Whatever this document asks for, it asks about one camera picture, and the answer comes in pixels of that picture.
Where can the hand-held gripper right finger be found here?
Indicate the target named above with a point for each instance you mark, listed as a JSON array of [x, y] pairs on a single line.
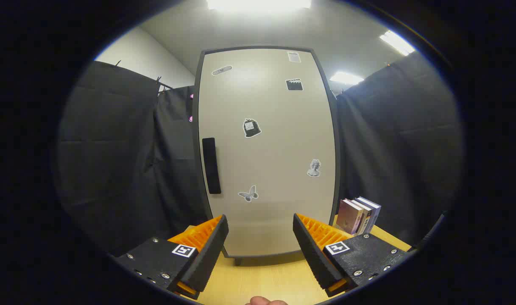
[[313, 258]]

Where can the black backdrop cloth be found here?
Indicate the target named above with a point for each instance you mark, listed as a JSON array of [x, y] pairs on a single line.
[[109, 156]]

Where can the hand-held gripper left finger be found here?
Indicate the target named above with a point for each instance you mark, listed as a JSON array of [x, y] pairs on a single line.
[[207, 258]]

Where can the white and brown book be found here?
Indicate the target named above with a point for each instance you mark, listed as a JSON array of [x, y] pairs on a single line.
[[366, 218]]

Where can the dark grey cabinet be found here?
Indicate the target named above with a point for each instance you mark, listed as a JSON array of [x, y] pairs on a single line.
[[238, 261]]

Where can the ceiling light panel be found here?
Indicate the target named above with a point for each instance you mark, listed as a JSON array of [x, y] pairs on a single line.
[[346, 78], [258, 4], [397, 42]]

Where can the grey-blue book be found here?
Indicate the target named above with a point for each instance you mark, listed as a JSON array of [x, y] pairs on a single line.
[[374, 212]]

